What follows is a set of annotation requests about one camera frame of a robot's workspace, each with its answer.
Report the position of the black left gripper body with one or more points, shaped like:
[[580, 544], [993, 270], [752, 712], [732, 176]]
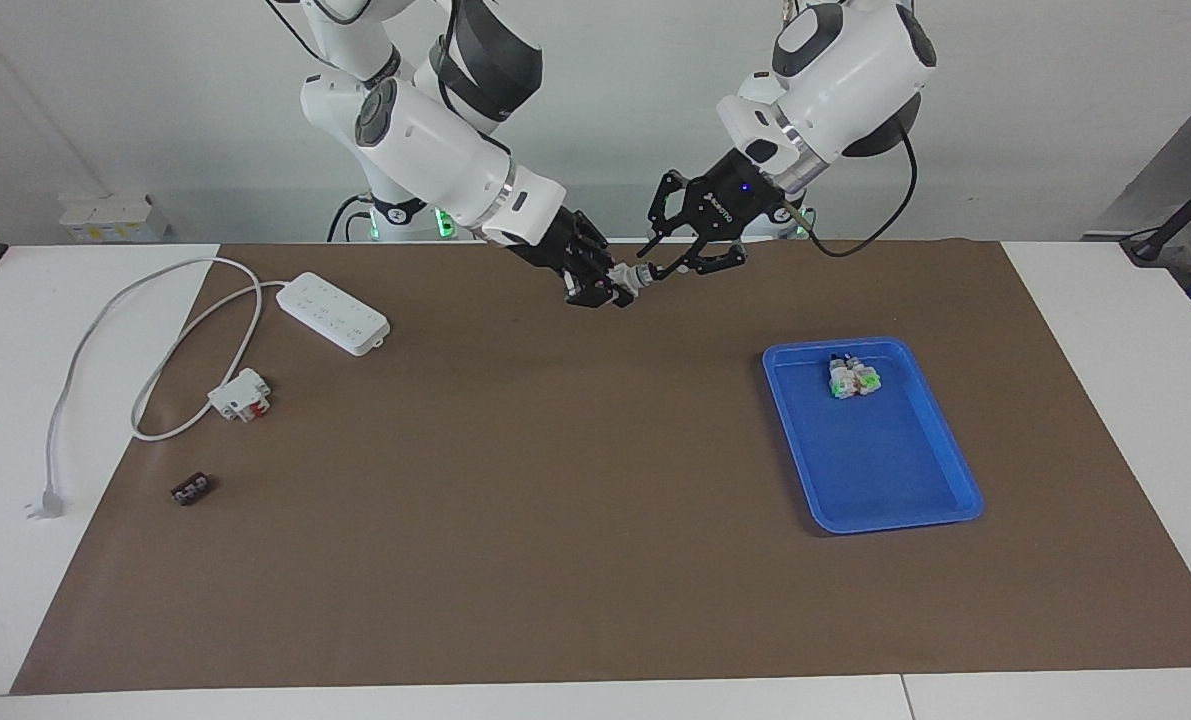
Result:
[[735, 195]]

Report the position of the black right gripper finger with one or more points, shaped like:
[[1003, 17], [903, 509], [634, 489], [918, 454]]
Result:
[[595, 293], [603, 260]]

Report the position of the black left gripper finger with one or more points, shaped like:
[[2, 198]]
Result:
[[673, 205], [715, 258]]

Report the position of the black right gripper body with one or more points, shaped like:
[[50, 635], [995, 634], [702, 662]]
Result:
[[560, 245]]

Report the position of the white orange selector switch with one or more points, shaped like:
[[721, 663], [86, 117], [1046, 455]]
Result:
[[635, 278]]

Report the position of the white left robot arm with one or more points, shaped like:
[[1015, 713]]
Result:
[[845, 80]]

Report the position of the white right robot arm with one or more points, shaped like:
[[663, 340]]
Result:
[[435, 140]]

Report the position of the white power strip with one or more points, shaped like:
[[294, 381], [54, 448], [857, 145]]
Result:
[[335, 313]]

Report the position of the brown table mat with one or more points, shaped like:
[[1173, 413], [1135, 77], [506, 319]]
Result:
[[595, 550]]

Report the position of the blue plastic tray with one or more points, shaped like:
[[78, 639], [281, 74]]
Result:
[[885, 470]]

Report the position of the white red circuit breaker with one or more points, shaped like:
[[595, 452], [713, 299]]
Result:
[[240, 395]]

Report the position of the small black terminal block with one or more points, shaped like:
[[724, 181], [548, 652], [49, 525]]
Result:
[[192, 490]]

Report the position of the white cardboard box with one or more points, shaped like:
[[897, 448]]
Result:
[[115, 218]]

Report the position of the green capped selector switch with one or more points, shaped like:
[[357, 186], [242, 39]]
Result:
[[867, 381], [840, 380]]

